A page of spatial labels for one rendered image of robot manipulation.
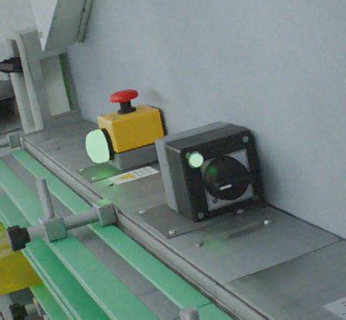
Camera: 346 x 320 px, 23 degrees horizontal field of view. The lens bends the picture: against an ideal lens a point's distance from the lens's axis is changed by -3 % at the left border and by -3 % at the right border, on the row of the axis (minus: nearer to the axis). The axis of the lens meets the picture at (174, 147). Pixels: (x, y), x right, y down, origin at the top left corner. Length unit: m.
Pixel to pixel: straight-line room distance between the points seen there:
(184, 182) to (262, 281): 0.20
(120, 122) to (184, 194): 0.28
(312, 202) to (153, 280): 0.17
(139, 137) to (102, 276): 0.34
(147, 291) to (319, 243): 0.16
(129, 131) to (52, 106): 0.50
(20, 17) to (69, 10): 3.85
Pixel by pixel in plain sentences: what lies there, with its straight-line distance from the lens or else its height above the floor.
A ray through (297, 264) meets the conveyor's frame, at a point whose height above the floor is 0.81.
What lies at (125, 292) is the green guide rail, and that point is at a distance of 0.80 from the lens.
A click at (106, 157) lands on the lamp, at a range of 1.16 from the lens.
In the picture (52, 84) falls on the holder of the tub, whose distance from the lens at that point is 1.62.
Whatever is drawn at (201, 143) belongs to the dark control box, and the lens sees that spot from 0.87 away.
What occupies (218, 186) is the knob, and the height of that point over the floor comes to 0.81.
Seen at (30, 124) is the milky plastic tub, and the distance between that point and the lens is 1.78.
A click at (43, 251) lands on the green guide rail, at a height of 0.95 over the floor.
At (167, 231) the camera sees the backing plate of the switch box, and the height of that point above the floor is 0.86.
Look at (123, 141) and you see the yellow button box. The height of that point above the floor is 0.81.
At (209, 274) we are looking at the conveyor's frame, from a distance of 0.75.
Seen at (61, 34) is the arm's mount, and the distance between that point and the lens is 1.44.
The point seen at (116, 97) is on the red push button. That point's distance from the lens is 1.16.
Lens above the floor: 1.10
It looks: 18 degrees down
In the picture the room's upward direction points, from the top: 106 degrees counter-clockwise
